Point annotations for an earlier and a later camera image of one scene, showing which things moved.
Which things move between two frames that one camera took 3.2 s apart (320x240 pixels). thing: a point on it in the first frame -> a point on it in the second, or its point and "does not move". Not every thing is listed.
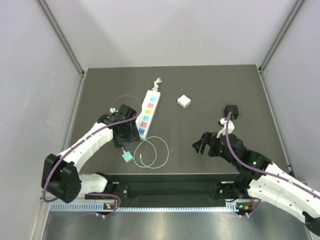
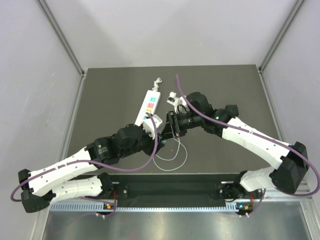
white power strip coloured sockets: [149, 108] does not move
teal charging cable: [156, 153] -> [176, 155]
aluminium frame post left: [67, 43] does not move
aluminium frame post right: [283, 32] does not move
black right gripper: [211, 139] -> [173, 120]
